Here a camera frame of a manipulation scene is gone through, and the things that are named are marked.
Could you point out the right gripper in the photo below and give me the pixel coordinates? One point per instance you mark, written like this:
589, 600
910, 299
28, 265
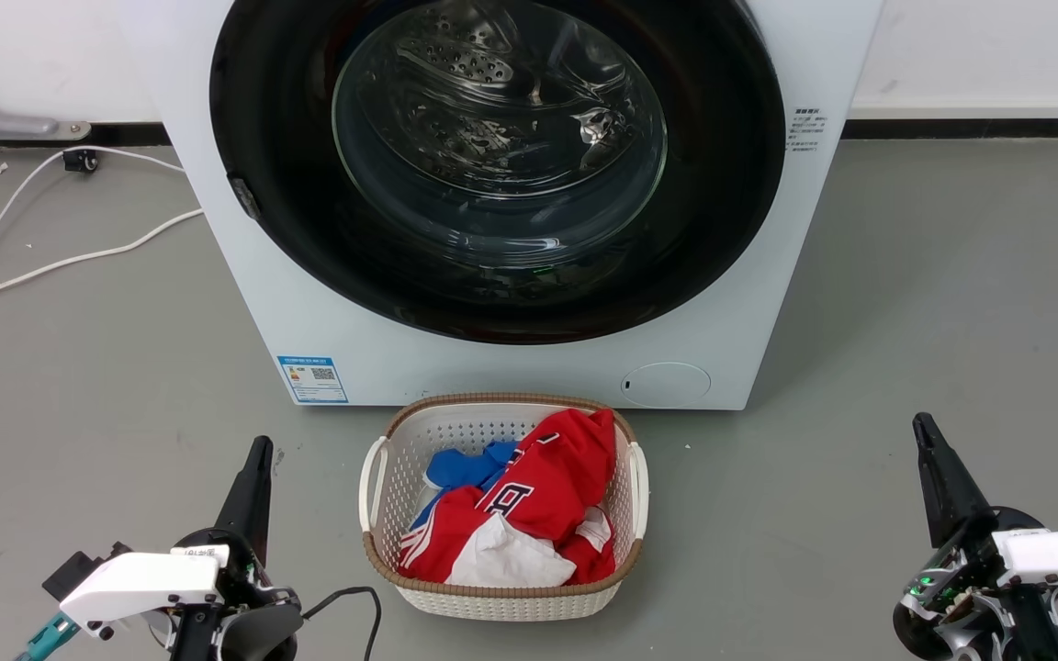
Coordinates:
961, 597

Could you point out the small black floor bracket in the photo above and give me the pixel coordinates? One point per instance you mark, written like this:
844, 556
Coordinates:
81, 161

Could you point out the black round washer door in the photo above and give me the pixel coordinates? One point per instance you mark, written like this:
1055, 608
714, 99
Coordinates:
722, 184

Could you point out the steel washer drum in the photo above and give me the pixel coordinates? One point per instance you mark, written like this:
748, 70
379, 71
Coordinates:
492, 92

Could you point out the round white filter cover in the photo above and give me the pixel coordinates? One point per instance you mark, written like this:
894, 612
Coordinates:
667, 385

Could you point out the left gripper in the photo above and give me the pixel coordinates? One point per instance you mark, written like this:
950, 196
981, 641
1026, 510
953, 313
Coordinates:
249, 606

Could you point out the blue garment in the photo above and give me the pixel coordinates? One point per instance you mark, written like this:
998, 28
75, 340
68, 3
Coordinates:
460, 466

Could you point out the blue energy label sticker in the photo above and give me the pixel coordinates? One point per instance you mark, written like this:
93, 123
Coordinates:
312, 379

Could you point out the small text sticker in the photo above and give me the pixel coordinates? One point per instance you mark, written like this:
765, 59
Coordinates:
806, 128

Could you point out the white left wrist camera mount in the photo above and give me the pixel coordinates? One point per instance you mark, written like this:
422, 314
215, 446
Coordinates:
143, 583

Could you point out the white plastic laundry basket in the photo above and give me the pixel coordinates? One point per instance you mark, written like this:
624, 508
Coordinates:
492, 601

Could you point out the white garment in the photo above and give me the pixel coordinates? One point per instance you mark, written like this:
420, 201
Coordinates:
506, 562

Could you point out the white front-load washing machine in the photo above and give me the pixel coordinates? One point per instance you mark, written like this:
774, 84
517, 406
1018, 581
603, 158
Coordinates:
492, 372

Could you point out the red sports jersey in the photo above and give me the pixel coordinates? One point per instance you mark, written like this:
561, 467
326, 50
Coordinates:
557, 468

